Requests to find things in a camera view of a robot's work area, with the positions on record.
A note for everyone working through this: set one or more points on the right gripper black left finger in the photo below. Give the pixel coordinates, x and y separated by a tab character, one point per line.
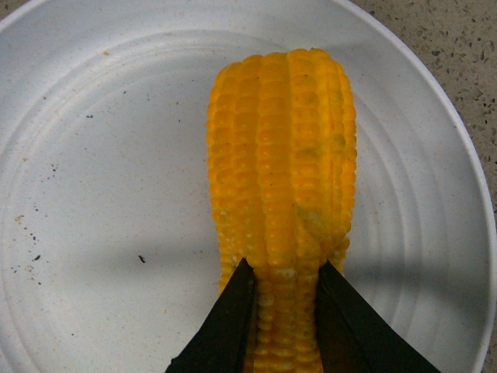
222	342

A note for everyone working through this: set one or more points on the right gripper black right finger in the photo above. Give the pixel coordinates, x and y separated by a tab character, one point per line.
352	336

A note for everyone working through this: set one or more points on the yellow corn cob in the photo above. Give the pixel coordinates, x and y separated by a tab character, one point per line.
281	159

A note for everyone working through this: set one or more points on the light blue plate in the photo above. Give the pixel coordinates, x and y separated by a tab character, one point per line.
109	258

